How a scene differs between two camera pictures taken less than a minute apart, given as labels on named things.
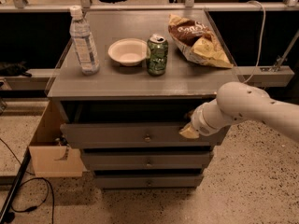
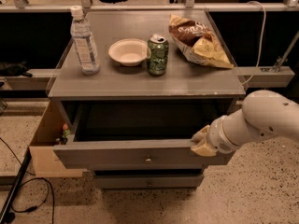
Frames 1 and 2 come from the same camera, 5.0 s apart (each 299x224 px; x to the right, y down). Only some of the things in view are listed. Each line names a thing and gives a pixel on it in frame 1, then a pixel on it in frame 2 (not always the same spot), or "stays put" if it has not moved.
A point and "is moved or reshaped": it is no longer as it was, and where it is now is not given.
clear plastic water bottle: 85,47 stays put
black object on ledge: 14,69 stays put
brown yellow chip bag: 197,43 stays put
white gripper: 199,122 → 218,136
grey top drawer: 100,135 is moved or reshaped
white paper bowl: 128,51 stays put
